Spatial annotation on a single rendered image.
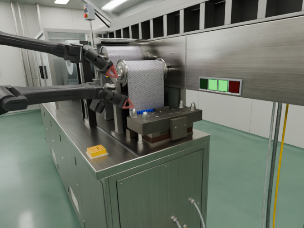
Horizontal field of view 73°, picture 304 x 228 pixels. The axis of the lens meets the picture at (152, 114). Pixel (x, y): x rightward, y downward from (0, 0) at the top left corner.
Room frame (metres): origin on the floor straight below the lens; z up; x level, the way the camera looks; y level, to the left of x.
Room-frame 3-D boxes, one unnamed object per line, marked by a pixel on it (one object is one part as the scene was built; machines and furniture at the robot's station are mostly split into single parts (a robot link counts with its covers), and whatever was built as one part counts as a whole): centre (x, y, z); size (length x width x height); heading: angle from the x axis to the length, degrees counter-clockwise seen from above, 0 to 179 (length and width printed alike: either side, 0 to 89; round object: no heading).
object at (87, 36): (1.80, 0.46, 1.50); 0.14 x 0.14 x 0.06
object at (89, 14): (1.62, 0.43, 1.66); 0.07 x 0.07 x 0.10; 44
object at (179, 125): (1.01, -0.14, 0.96); 0.10 x 0.03 x 0.11; 123
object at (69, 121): (1.95, 0.64, 0.88); 2.52 x 0.66 x 0.04; 33
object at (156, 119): (1.08, -0.08, 1.00); 0.40 x 0.16 x 0.06; 123
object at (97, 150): (0.88, 0.27, 0.91); 0.07 x 0.07 x 0.02; 33
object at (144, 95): (1.16, 0.02, 1.11); 0.23 x 0.01 x 0.18; 123
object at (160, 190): (1.96, 0.63, 0.43); 2.52 x 0.64 x 0.86; 33
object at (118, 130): (1.15, 0.21, 1.05); 0.06 x 0.05 x 0.31; 123
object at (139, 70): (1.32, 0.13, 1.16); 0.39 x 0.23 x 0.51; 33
